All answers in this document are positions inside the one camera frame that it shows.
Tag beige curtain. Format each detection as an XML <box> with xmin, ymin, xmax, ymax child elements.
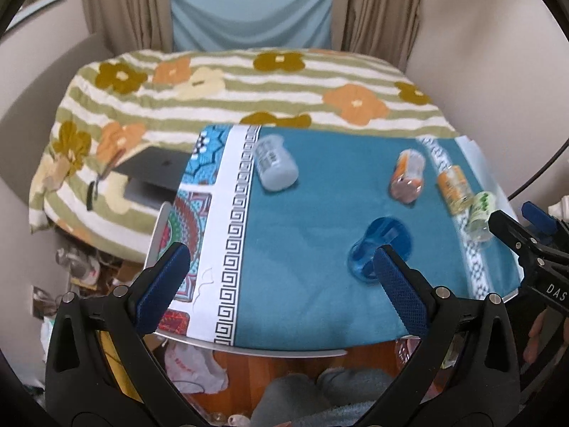
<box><xmin>331</xmin><ymin>0</ymin><xmax>421</xmax><ymax>70</ymax></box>
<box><xmin>82</xmin><ymin>0</ymin><xmax>174</xmax><ymax>55</ymax></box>

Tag right beige curtain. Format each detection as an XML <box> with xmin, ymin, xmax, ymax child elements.
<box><xmin>331</xmin><ymin>0</ymin><xmax>421</xmax><ymax>70</ymax></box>

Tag teal patterned tablecloth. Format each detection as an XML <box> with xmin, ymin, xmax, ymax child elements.
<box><xmin>159</xmin><ymin>125</ymin><xmax>522</xmax><ymax>352</ymax></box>

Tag yellow orange label cup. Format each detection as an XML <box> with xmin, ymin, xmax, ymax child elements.
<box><xmin>437</xmin><ymin>165</ymin><xmax>474</xmax><ymax>216</ymax></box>

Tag blue label plastic cup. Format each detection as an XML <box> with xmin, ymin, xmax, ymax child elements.
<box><xmin>348</xmin><ymin>216</ymin><xmax>415</xmax><ymax>284</ymax></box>

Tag left beige curtain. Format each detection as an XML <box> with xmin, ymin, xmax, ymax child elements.
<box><xmin>82</xmin><ymin>0</ymin><xmax>174</xmax><ymax>55</ymax></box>

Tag black curved cable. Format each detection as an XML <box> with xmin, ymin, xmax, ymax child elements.
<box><xmin>507</xmin><ymin>137</ymin><xmax>569</xmax><ymax>201</ymax></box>

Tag white plastic bag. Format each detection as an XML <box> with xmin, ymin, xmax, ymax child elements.
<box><xmin>164</xmin><ymin>341</ymin><xmax>229</xmax><ymax>394</ymax></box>

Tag grey laptop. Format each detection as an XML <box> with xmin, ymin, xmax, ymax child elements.
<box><xmin>115</xmin><ymin>147</ymin><xmax>191</xmax><ymax>210</ymax></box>

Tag orange label clear cup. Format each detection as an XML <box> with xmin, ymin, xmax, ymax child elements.
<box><xmin>390</xmin><ymin>148</ymin><xmax>426</xmax><ymax>204</ymax></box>

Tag white frosted plastic cup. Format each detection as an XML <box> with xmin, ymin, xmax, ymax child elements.
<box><xmin>254</xmin><ymin>134</ymin><xmax>299</xmax><ymax>193</ymax></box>

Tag grey trousers leg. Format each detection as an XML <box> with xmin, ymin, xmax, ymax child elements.
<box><xmin>251</xmin><ymin>367</ymin><xmax>393</xmax><ymax>426</ymax></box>

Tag person right hand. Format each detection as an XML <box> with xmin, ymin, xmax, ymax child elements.
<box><xmin>523</xmin><ymin>310</ymin><xmax>546</xmax><ymax>364</ymax></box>

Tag green label clear cup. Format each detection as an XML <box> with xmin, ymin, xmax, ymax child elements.
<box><xmin>466</xmin><ymin>191</ymin><xmax>496</xmax><ymax>243</ymax></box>

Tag floral striped bed quilt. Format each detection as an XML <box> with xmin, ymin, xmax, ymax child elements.
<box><xmin>28</xmin><ymin>48</ymin><xmax>456</xmax><ymax>262</ymax></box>

